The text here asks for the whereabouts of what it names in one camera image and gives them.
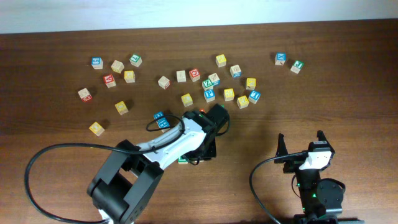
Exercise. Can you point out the yellow block top middle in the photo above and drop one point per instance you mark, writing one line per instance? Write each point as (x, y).
(221, 60)

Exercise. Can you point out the yellow o block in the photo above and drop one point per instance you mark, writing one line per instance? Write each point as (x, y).
(187, 100)
(121, 107)

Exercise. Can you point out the upper blue H block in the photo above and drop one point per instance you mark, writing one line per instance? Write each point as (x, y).
(158, 115)

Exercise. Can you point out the blue I block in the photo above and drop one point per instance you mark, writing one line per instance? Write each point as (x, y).
(254, 96)

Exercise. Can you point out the plain block green side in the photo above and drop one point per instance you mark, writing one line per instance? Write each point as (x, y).
(181, 76)

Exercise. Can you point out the plain block blue edge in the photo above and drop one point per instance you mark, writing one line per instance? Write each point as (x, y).
(214, 78)

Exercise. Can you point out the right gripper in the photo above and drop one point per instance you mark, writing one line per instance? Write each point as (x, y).
(291, 165)

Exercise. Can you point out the red A block far left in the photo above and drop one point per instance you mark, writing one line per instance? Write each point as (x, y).
(109, 81)

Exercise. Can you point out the green R block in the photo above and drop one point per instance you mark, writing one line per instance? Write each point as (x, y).
(180, 160)

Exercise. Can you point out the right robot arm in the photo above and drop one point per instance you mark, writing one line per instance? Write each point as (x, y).
(321, 199)

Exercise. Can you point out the yellow O block middle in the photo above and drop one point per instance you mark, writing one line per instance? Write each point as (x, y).
(187, 100)

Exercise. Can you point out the yellow block right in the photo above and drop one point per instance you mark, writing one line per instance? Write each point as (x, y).
(250, 83)

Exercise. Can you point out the lower blue H block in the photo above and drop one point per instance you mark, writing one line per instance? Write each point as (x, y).
(163, 124)

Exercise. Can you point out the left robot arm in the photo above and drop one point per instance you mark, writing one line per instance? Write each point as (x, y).
(127, 180)

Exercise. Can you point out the plain block yellow side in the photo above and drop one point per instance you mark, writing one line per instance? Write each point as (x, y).
(117, 66)

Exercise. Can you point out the yellow O block left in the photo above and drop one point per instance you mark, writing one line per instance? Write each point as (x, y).
(121, 107)

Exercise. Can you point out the yellow block near L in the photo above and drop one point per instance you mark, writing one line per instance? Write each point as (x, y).
(129, 76)

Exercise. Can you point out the plain block blue side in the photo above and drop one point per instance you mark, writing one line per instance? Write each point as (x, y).
(235, 71)

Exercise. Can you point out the blue S block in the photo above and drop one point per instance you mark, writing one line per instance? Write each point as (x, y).
(97, 63)

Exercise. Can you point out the blue h block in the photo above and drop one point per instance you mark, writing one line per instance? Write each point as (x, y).
(158, 115)
(163, 124)

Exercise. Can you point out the green J block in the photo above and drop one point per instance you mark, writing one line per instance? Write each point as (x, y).
(297, 66)

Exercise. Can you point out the blue P block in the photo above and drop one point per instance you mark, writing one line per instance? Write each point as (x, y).
(209, 95)

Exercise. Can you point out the red O block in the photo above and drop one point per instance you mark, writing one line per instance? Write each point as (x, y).
(194, 74)

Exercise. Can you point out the green Z block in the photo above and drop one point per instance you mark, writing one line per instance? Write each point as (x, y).
(207, 84)

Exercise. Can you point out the yellow block front left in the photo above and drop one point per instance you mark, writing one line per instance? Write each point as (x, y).
(96, 128)

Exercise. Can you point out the yellow S block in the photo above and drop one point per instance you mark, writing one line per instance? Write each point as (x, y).
(228, 94)
(242, 102)

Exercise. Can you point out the plain block red side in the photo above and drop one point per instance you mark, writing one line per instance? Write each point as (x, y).
(164, 82)

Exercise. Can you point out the red M side block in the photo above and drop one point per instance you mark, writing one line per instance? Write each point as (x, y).
(85, 95)

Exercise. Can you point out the green L block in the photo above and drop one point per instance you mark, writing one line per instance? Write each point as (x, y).
(135, 60)

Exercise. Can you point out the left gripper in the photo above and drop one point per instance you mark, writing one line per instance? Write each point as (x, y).
(211, 153)

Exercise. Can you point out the blue X block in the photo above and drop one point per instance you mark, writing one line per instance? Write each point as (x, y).
(280, 58)

